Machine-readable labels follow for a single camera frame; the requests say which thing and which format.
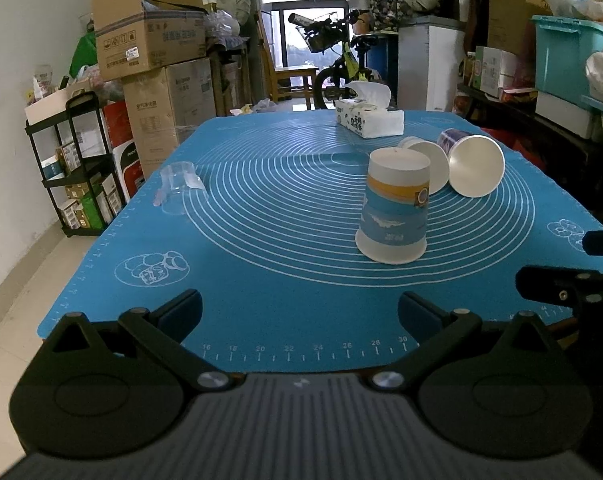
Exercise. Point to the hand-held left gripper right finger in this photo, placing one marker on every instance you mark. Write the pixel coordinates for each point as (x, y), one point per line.
(416, 312)

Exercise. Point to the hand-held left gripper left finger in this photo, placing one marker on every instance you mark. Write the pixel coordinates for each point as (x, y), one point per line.
(181, 310)

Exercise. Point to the purple print paper cup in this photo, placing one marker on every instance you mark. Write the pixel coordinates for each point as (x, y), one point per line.
(476, 165)

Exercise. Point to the plain white paper cup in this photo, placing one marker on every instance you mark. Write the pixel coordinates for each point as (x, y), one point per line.
(431, 162)

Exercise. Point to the blue orange print paper cup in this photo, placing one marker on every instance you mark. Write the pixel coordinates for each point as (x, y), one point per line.
(394, 210)

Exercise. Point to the clear plastic cup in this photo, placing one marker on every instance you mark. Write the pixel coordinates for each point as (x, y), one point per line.
(181, 187)

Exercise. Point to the blue silicone baking mat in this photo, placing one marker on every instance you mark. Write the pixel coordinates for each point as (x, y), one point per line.
(281, 260)

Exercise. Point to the white storage box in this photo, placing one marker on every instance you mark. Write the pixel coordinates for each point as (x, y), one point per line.
(564, 115)

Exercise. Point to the red white appliance box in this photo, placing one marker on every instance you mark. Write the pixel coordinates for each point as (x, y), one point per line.
(121, 135)

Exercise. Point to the teal plastic storage bin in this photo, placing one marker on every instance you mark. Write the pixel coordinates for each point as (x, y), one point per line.
(566, 60)

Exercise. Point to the white tissue pack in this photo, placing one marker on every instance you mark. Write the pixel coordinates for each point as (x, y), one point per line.
(369, 119)

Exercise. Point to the tall brown cardboard box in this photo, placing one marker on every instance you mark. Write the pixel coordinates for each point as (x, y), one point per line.
(169, 110)

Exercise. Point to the white printed product box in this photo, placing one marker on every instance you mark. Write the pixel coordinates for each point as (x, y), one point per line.
(496, 70)

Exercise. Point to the black shelf rack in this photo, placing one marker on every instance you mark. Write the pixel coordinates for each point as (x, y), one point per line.
(74, 110)

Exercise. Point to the white cabinet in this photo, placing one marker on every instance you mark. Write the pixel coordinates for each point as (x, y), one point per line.
(426, 70)

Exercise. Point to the shallow cardboard tray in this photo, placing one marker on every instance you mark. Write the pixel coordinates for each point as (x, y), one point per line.
(51, 102)

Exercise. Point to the large brown cardboard carton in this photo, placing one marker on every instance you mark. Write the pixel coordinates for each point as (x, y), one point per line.
(511, 10)

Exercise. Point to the black green bicycle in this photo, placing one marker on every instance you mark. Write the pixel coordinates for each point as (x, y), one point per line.
(341, 67)

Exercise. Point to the wooden chair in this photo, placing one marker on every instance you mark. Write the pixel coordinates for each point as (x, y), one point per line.
(291, 72)

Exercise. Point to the open brown cardboard box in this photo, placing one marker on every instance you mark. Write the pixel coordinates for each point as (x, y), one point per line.
(146, 42)

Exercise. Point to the green bag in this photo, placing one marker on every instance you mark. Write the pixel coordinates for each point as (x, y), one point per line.
(84, 55)

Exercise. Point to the floral fabric bundle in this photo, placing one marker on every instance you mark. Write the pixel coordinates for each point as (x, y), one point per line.
(389, 0)

